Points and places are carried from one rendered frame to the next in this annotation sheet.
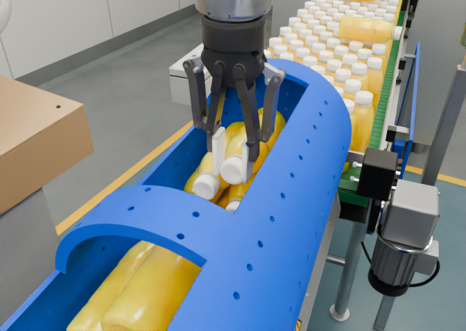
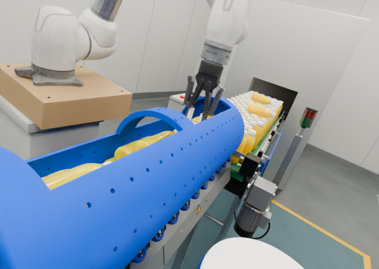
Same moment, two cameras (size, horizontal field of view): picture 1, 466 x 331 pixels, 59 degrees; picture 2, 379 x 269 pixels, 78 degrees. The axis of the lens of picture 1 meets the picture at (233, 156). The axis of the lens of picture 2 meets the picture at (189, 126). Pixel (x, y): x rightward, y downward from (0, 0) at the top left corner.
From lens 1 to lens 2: 29 cm
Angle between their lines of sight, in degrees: 14
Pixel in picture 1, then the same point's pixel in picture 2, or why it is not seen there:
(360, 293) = not seen: hidden behind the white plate
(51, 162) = (110, 111)
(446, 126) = (286, 161)
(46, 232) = not seen: hidden behind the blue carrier
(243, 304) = (191, 148)
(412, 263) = (257, 220)
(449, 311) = not seen: outside the picture
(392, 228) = (251, 197)
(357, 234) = (233, 209)
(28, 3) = (102, 63)
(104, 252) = (131, 140)
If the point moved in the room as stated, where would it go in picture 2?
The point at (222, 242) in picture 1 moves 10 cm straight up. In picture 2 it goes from (189, 128) to (201, 91)
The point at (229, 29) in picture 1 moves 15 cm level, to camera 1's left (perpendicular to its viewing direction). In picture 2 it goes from (210, 65) to (163, 51)
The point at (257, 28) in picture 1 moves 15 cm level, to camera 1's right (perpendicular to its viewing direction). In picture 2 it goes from (220, 69) to (267, 83)
